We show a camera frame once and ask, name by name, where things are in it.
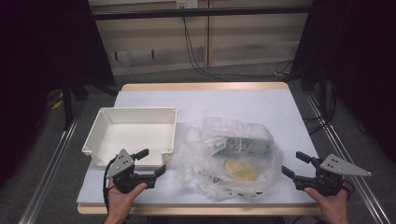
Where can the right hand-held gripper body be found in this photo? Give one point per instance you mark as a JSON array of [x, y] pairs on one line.
[[327, 183]]

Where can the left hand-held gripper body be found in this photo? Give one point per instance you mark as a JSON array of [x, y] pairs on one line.
[[124, 180]]

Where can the long black box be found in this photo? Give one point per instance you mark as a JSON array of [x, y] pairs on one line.
[[258, 146]]

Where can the clear plastic bag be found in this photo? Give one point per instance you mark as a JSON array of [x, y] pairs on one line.
[[199, 155]]

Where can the person's left hand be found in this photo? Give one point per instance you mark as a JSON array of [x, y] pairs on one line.
[[120, 203]]

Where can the person's right hand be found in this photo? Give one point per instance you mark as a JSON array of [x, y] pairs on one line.
[[334, 208]]

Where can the white plastic box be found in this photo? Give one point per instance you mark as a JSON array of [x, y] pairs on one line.
[[134, 140]]

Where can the flat yellow item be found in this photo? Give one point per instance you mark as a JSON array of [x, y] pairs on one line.
[[241, 170]]

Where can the black stand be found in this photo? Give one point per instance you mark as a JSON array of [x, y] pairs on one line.
[[67, 102]]

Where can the pale blue table mat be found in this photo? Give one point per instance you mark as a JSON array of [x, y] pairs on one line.
[[218, 104]]

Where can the small yellow floor item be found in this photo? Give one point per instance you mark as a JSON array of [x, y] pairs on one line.
[[57, 104]]

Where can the dark curtain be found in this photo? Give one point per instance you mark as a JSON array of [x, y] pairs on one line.
[[364, 62], [37, 62]]

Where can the pale wooden cabinet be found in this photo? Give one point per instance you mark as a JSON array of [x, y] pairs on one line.
[[249, 40]]

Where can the black horizontal bar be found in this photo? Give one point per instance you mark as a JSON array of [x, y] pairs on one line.
[[199, 12]]

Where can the metal floor rail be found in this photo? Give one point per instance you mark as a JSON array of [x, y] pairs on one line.
[[351, 168], [49, 168]]

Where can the white wall socket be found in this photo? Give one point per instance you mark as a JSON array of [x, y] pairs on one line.
[[186, 3]]

